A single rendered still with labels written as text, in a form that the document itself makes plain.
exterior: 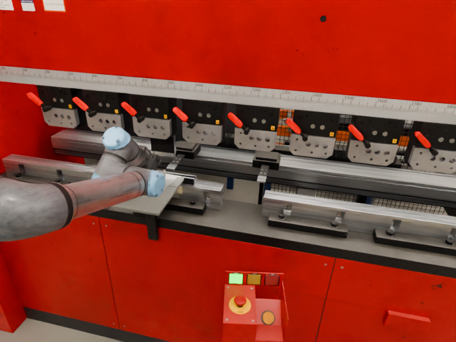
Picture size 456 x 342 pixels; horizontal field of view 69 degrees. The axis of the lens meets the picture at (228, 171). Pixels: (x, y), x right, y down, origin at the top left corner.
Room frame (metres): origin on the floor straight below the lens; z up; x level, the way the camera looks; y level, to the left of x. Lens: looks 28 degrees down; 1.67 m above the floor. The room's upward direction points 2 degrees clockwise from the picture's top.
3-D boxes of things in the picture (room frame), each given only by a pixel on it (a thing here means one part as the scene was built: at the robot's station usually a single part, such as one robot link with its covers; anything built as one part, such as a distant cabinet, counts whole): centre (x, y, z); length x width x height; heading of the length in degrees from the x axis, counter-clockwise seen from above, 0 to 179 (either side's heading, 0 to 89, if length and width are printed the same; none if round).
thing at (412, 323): (0.85, -0.70, 0.58); 0.15 x 0.02 x 0.07; 78
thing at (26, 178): (1.29, 0.86, 0.89); 0.30 x 0.05 x 0.03; 78
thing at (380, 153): (1.06, -0.49, 1.26); 0.15 x 0.09 x 0.17; 78
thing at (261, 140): (1.14, -0.10, 1.26); 0.15 x 0.09 x 0.17; 78
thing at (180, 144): (1.38, 0.22, 1.01); 0.26 x 0.12 x 0.05; 168
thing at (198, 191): (1.21, 0.21, 0.92); 0.39 x 0.06 x 0.10; 78
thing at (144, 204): (1.08, 0.30, 1.00); 0.26 x 0.18 x 0.01; 168
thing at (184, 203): (1.16, 0.24, 0.89); 0.30 x 0.05 x 0.03; 78
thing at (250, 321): (0.75, -0.10, 0.75); 0.20 x 0.16 x 0.18; 89
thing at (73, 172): (1.33, 0.80, 0.92); 0.50 x 0.06 x 0.10; 78
